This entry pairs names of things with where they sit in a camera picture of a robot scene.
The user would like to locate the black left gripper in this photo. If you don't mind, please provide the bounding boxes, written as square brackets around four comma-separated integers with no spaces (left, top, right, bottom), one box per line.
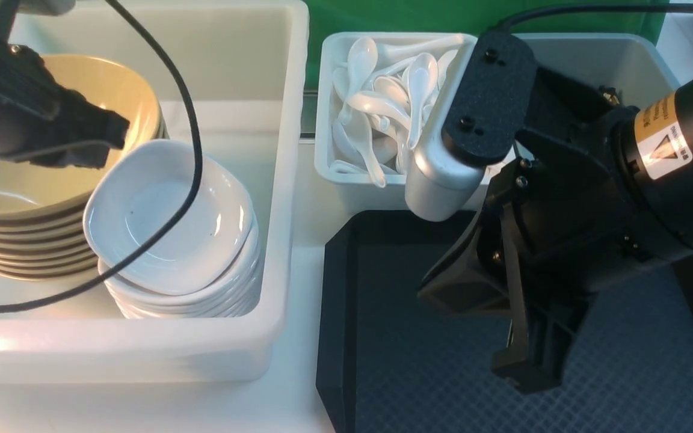
[0,44,130,169]

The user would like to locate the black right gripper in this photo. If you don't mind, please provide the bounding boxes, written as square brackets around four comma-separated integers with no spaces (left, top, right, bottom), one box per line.
[419,67,672,395]

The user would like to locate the white square sauce dish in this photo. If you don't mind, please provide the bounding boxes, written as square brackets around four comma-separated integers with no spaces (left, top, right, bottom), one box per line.
[83,139,254,295]

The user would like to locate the tan noodle bowl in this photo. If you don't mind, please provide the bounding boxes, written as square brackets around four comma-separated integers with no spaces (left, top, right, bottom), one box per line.
[0,54,162,214]

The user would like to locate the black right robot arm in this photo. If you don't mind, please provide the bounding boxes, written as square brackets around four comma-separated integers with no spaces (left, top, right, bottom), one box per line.
[419,60,693,394]

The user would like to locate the black textured serving tray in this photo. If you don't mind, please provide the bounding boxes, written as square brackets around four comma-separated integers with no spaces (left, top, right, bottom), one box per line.
[316,210,693,432]

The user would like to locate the stack of tan bowls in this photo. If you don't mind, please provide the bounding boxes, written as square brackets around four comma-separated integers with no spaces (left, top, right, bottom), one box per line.
[0,118,167,279]

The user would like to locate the large white plastic tub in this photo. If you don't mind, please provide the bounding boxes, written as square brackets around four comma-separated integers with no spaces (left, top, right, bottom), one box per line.
[0,1,309,385]

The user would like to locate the stack of white dishes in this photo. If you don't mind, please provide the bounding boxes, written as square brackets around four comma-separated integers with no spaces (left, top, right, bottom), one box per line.
[99,204,263,319]

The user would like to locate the green backdrop cloth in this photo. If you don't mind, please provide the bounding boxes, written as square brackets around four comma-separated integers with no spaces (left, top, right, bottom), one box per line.
[305,1,665,90]

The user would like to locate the light grey spoon bin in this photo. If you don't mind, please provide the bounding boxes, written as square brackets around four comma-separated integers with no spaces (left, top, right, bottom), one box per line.
[314,32,477,213]

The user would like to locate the pile of white soup spoons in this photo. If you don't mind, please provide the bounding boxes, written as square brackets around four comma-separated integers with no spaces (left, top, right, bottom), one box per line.
[343,55,436,186]

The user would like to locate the blue-grey chopstick bin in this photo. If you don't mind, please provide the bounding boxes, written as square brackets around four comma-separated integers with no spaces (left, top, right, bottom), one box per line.
[518,33,680,109]

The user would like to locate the black cable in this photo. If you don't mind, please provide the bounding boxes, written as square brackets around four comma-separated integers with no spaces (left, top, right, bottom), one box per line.
[0,0,204,315]

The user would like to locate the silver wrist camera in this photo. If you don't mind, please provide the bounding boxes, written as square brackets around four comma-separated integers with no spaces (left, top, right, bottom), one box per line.
[405,29,537,222]

